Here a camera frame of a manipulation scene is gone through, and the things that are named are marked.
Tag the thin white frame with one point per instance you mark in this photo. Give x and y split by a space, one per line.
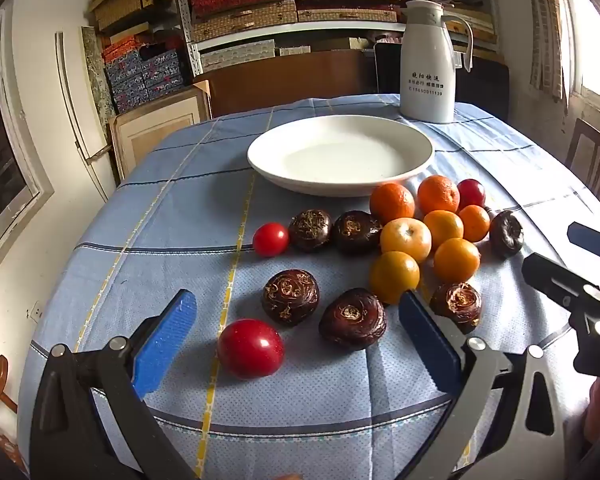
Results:
66 85

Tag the reddish wooden chair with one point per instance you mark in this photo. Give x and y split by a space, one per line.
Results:
0 375

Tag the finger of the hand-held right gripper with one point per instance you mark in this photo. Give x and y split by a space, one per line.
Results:
555 275
597 244

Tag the beige framed panel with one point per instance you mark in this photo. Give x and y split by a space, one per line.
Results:
150 130

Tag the pale yellow orange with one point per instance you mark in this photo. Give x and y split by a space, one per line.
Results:
405 239

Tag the white window frame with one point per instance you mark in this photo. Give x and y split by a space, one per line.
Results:
22 125

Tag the white metal shelf rack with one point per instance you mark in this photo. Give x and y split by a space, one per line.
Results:
185 20

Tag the white ceramic plate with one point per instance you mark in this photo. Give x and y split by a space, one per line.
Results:
340 160

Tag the small red cherry tomato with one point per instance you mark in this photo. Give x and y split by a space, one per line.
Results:
271 239

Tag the stack of blue patterned boxes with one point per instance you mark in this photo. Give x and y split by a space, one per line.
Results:
145 80

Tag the dark brown water chestnut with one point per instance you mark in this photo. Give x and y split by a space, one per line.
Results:
290 296
356 231
456 305
506 233
352 318
310 230

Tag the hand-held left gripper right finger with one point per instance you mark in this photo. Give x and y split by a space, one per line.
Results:
425 342

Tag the rough orange tangerine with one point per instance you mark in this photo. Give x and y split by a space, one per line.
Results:
392 202
438 193

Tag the green marbled slab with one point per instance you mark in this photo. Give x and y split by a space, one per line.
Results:
97 75

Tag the smooth small orange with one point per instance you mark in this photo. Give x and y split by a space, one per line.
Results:
456 259
475 223
394 276
443 227

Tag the white wall outlet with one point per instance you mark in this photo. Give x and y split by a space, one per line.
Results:
36 311

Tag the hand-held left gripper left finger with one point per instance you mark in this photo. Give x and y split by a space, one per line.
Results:
167 337

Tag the pale patterned flat box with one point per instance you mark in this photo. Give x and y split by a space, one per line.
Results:
237 56

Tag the blue plaid tablecloth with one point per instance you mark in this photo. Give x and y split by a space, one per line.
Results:
155 240

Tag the orange patterned box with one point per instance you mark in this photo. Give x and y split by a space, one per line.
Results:
122 49

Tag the large red tomato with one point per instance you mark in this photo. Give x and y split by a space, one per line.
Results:
250 348

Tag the dark wooden chair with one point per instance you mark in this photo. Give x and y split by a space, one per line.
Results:
587 135

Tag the bamboo blind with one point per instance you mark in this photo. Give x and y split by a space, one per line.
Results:
545 35

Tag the white thermos jug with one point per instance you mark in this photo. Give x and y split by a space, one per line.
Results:
425 70

